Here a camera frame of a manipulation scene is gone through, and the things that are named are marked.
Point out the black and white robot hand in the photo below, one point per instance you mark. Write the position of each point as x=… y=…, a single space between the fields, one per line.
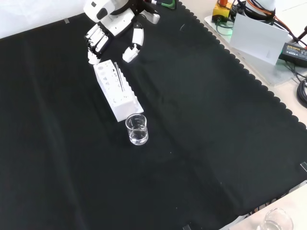
x=117 y=22

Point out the white test tube rack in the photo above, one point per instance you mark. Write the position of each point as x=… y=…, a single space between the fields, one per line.
x=120 y=104

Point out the yellow stop button box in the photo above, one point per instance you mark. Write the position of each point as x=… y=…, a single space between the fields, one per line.
x=219 y=11

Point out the small clear glass beaker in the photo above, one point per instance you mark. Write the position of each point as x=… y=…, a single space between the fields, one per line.
x=137 y=138

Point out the black cloth bench cover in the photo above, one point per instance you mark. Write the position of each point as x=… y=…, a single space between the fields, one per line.
x=192 y=119

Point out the pale white board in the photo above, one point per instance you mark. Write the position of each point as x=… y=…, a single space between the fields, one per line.
x=256 y=36

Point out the black power adapter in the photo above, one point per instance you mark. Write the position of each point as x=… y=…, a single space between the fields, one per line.
x=293 y=51

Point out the large clear glass vessel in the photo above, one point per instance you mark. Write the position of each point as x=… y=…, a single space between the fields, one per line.
x=275 y=219

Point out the grey metal base plate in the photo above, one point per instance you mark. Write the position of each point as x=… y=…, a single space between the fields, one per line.
x=275 y=74

